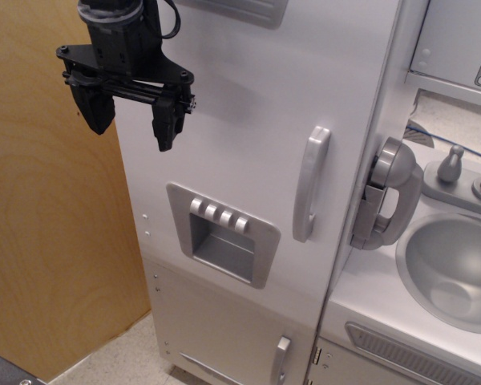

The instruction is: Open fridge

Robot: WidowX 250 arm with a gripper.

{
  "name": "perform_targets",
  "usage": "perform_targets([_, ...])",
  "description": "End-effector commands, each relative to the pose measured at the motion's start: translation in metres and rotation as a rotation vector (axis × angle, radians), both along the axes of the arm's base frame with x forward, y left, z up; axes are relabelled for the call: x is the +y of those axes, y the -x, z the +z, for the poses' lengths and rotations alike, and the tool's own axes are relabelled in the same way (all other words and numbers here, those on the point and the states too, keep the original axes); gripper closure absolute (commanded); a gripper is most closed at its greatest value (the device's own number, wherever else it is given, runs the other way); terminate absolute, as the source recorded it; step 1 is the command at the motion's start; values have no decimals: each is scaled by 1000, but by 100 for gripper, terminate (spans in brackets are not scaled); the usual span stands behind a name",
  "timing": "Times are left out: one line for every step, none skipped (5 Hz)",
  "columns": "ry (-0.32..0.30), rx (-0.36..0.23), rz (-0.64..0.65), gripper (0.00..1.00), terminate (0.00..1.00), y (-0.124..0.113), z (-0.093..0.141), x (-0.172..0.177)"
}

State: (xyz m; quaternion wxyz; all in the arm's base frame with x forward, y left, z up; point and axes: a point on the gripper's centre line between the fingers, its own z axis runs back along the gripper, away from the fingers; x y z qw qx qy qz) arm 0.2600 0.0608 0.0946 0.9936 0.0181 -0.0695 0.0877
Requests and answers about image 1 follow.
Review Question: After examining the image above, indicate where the silver ice dispenser panel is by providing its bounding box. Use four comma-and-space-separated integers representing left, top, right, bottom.
166, 182, 281, 290

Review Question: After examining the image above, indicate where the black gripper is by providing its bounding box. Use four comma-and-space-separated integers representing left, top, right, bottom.
56, 1, 196, 152

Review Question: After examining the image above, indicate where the white toy kitchen cabinet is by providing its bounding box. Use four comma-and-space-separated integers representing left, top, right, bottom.
307, 1, 481, 384

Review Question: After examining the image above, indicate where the silver lower door handle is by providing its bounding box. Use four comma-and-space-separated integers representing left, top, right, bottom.
271, 336, 292, 385

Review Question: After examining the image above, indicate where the white fridge door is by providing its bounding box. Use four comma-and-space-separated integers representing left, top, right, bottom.
115, 1, 402, 339

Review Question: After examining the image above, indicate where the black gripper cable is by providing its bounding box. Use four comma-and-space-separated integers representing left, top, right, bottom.
160, 0, 182, 40

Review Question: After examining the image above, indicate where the wooden plywood board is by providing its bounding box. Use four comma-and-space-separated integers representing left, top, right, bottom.
0, 1, 149, 380

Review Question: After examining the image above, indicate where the grey toy telephone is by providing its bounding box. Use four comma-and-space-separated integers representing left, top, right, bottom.
350, 137, 423, 250

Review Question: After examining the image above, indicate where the blue cable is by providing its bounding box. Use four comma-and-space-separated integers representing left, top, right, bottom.
405, 124, 481, 164

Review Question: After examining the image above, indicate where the silver fridge door handle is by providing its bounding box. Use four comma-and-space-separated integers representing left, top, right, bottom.
292, 126, 331, 243

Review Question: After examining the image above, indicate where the toy microwave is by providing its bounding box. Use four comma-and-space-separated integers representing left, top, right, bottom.
406, 0, 481, 106

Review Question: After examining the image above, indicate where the black base equipment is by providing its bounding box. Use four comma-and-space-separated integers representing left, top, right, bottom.
0, 356, 45, 385

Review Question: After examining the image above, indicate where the silver fridge top badge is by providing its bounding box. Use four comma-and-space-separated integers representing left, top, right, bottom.
176, 0, 288, 30

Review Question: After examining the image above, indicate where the silver toy sink bowl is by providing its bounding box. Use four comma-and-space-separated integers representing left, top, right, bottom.
395, 213, 481, 334

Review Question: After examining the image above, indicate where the grey faucet knob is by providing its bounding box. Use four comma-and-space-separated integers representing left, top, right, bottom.
437, 145, 464, 183

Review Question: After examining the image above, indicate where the white lower freezer door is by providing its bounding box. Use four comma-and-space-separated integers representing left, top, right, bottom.
143, 260, 315, 384

